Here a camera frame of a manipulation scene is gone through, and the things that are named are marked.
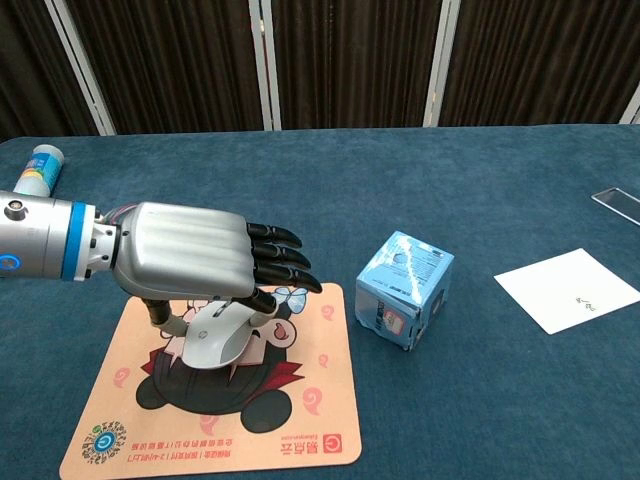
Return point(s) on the plastic bag tube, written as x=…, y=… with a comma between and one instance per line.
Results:
x=39, y=172

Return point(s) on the clear glass slide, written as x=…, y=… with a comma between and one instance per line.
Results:
x=620, y=202

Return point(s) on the light blue cardboard box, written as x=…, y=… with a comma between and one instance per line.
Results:
x=400, y=285

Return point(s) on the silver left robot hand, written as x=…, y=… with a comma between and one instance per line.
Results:
x=185, y=250

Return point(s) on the white paper card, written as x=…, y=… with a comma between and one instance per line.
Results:
x=570, y=287

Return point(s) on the cartoon print mouse pad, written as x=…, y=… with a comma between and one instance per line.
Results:
x=220, y=415

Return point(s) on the white computer mouse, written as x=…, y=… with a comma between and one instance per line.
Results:
x=215, y=340

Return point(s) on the dark folding screen panels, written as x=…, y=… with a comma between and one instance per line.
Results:
x=345, y=60

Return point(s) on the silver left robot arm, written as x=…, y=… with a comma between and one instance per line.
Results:
x=40, y=235

